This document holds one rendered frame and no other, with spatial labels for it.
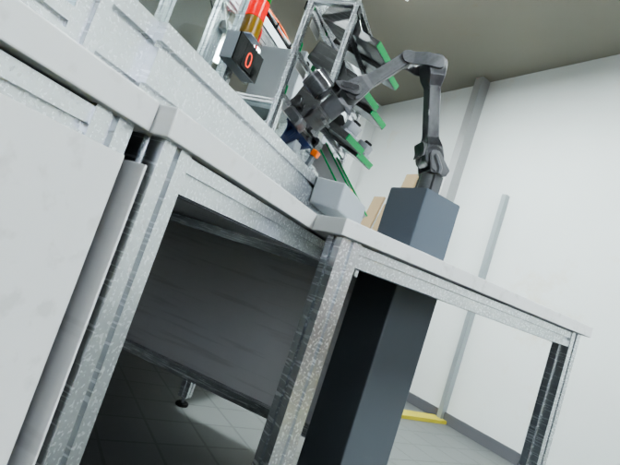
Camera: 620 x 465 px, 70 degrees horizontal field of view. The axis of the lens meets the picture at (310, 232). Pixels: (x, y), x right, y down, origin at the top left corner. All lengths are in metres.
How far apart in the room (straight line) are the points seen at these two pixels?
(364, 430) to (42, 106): 1.02
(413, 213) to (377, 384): 0.44
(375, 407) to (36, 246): 0.95
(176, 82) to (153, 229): 0.19
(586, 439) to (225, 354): 2.24
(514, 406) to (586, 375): 0.52
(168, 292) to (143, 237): 1.80
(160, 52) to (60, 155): 0.20
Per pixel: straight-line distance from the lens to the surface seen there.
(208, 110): 0.62
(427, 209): 1.20
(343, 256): 0.76
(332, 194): 0.96
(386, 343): 1.16
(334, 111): 1.23
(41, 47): 0.38
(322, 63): 1.62
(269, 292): 1.99
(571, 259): 3.55
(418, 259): 0.86
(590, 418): 3.34
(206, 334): 2.13
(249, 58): 1.18
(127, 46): 0.53
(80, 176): 0.41
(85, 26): 0.44
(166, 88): 0.55
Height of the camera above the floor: 0.75
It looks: 5 degrees up
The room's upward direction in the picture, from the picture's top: 19 degrees clockwise
